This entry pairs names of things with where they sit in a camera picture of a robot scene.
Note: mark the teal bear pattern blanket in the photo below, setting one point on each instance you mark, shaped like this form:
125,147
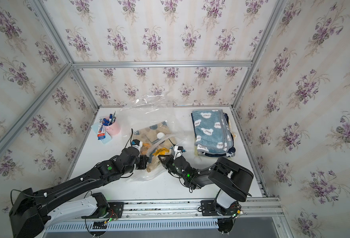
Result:
212,131

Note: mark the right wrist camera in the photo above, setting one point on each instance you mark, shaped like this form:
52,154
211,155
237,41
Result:
178,151

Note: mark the aluminium mounting rail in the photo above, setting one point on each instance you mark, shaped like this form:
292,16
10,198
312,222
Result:
180,209

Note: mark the pink pen cup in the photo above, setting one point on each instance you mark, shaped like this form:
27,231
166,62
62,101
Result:
113,130

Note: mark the blue pens in cup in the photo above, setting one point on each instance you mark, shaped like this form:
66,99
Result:
109,120

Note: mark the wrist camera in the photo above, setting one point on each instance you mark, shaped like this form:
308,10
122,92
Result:
178,151
137,144

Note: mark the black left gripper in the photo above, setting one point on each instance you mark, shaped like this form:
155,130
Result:
144,162

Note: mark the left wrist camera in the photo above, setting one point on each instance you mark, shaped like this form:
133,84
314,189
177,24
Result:
137,144

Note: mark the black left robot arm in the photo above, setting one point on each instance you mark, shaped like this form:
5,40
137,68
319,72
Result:
34,211

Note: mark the beige flower pattern blanket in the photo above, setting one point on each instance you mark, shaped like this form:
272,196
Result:
152,146

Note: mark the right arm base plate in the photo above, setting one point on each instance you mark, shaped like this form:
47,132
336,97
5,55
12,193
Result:
219,207

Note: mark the white vacuum bag valve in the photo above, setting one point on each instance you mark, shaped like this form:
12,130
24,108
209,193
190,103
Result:
160,135

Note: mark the aluminium frame crossbar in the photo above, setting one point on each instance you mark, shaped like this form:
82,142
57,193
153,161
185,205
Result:
150,64

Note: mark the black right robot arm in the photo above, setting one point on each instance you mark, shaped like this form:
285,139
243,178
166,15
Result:
234,181

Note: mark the navy blue star blanket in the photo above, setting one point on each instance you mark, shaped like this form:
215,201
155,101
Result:
222,153

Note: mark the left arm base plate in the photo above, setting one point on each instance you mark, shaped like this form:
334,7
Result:
113,210

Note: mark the clear plastic vacuum bag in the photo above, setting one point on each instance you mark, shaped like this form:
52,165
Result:
149,110

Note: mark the light blue box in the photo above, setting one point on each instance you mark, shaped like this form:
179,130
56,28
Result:
99,130

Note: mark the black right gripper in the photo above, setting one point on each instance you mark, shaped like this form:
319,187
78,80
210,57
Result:
169,159

